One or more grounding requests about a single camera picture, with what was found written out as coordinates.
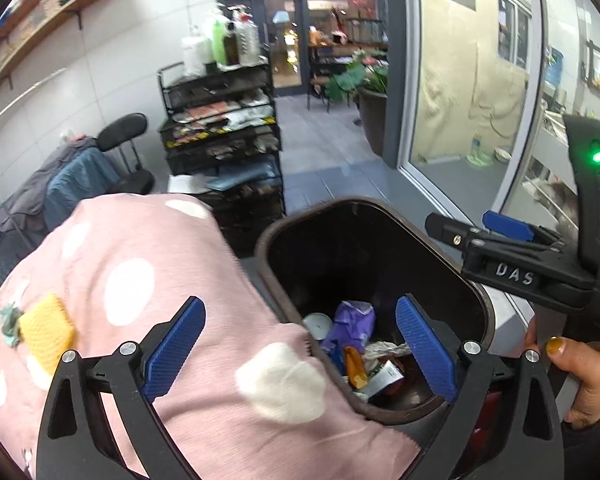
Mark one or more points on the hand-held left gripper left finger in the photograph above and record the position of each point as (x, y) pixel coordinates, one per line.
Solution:
(175, 350)

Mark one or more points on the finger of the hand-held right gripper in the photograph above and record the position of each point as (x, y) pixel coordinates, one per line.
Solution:
(507, 225)
(450, 232)

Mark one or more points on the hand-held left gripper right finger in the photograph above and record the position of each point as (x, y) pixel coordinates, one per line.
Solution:
(427, 355)

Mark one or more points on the purple plastic bag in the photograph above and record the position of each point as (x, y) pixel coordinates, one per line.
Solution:
(350, 325)

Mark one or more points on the brown plastic trash bin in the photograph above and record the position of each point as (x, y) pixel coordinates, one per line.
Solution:
(360, 255)

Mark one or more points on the person's right forearm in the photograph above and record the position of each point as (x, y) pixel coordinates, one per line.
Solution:
(595, 447)

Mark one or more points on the person's right hand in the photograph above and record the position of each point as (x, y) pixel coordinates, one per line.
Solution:
(592, 375)

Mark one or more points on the crumpled silver wrapper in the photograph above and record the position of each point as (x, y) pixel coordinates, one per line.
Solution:
(385, 349)

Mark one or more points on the small white carton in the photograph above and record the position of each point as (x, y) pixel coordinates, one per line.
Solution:
(382, 380)

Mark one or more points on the grey cat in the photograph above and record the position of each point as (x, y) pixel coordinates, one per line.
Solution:
(562, 200)

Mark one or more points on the sliding glass door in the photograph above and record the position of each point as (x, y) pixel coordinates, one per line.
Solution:
(430, 175)

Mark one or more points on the white pet bowl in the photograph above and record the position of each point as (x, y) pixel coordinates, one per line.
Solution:
(503, 154)

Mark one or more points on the orange snack packet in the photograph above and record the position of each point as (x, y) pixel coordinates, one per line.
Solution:
(355, 367)

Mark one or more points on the pet water feeder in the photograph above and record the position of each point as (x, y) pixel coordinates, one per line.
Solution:
(479, 152)

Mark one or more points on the pink polka dot blanket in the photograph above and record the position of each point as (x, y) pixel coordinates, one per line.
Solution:
(180, 260)

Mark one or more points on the white round lid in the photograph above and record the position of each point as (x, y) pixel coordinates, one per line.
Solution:
(317, 325)

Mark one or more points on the black planter pot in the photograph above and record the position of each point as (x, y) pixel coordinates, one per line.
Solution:
(374, 122)

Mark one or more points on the blue water jug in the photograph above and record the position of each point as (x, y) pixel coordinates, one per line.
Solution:
(554, 67)

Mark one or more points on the teal crumpled scrap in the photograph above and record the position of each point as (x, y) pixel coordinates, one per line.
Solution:
(11, 327)

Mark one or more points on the white paper sheet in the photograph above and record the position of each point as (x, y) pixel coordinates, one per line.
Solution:
(187, 184)

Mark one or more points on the green leafy plant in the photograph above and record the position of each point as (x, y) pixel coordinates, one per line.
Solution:
(350, 77)

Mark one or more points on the blue cloth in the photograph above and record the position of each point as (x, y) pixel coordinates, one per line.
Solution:
(80, 180)

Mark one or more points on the grey jacket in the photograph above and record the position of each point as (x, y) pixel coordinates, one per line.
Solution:
(20, 195)

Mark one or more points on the black office chair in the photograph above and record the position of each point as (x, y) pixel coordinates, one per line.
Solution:
(122, 127)

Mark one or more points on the glass double door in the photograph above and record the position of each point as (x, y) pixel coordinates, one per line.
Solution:
(285, 40)

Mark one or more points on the clear plastic bottle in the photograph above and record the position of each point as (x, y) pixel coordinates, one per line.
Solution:
(249, 42)

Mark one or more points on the brown glass bottle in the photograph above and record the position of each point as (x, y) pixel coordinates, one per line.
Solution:
(231, 47)

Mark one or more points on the white pump bottle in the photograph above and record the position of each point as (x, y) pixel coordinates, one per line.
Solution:
(194, 52)

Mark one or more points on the white curved pipe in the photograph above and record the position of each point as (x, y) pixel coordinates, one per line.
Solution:
(30, 88)

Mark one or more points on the green bottle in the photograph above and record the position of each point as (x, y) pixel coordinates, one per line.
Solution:
(217, 40)

